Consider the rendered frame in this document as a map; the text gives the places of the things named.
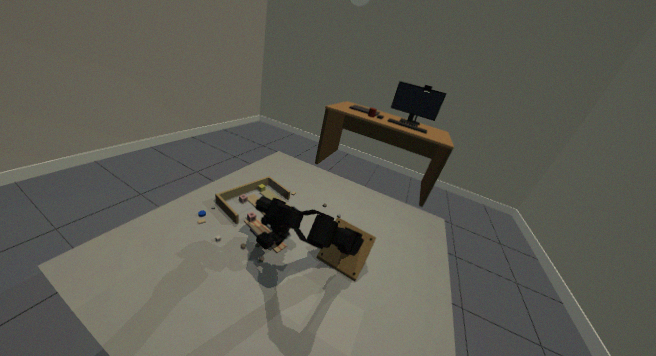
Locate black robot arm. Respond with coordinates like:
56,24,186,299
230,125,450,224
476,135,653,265
256,196,364,256

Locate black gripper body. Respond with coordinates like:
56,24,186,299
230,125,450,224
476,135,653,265
256,223,291,249

